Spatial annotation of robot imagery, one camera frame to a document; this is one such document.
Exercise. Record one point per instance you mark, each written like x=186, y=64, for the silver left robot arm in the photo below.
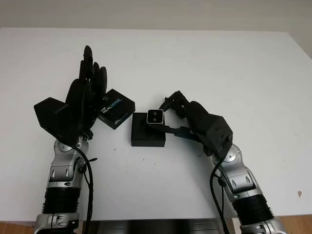
x=63, y=170

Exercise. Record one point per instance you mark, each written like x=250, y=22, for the dark robot torso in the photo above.
x=168, y=227

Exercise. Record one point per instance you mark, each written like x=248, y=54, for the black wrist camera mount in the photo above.
x=219, y=134
x=50, y=114

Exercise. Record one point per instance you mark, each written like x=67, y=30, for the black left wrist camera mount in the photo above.
x=50, y=114

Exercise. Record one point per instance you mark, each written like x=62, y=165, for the black RealSense box lid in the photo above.
x=117, y=109

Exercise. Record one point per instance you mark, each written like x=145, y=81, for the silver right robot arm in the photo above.
x=241, y=178

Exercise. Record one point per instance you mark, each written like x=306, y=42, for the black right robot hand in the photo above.
x=197, y=117

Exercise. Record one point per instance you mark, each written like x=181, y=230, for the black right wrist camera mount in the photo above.
x=219, y=134

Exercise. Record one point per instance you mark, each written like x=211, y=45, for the small silver depth camera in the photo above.
x=155, y=117

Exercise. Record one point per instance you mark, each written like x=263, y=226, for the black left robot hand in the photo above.
x=81, y=100

